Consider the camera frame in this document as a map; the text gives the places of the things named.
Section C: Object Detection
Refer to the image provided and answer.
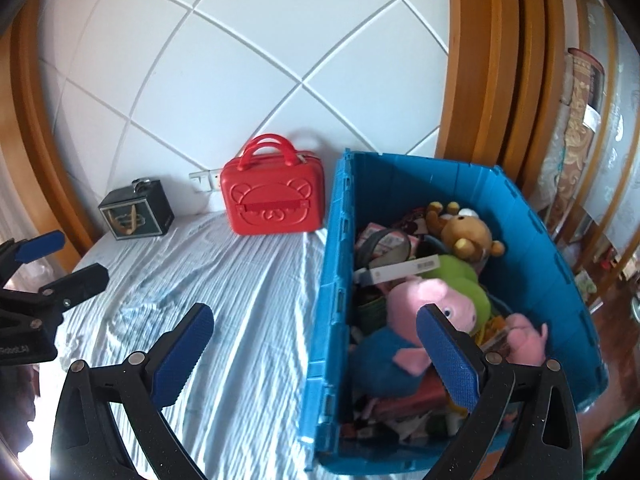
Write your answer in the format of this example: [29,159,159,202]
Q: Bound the frosted glass sliding door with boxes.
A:
[575,0,640,271]

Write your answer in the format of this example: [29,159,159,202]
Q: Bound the blue plastic crate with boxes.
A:
[299,149,608,476]

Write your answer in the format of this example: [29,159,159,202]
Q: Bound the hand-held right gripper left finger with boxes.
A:
[50,302,216,480]

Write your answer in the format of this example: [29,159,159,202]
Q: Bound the dark red patterned bag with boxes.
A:
[392,210,436,236]

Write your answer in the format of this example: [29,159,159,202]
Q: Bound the pink pig plush blue body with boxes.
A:
[350,276,468,398]

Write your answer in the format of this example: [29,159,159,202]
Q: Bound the curved wooden wall frame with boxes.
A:
[10,5,98,256]

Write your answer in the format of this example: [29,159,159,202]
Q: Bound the brown bear plush toy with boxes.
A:
[426,201,506,273]

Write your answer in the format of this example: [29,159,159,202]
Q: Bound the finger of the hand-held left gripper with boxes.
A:
[0,230,67,281]
[0,262,110,328]

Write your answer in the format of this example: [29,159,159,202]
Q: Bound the black curved band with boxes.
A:
[357,228,413,267]

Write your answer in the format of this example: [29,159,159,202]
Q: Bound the lime green plush toy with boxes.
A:
[425,255,493,338]

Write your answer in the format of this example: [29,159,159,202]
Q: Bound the rolled patterned carpet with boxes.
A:
[542,47,608,241]

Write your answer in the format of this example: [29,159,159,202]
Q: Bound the red hard-shell suitcase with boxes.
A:
[221,133,326,236]

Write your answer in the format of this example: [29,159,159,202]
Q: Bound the wooden door frame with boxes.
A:
[435,0,576,201]

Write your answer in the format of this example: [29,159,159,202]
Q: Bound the white flat box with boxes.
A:
[354,254,442,287]

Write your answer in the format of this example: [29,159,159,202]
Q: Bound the small pink plush toy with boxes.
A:
[504,312,549,367]

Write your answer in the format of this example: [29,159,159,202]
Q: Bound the orange printed packet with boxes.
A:
[480,315,511,351]

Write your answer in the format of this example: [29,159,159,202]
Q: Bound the black gift box gold handles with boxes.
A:
[98,178,175,241]

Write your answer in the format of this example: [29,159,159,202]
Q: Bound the blue white striped desktop cloth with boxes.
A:
[52,210,331,480]

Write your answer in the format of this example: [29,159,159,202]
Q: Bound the green printed can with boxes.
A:
[357,295,388,333]

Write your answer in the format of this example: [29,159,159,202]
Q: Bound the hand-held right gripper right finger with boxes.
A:
[416,302,586,480]

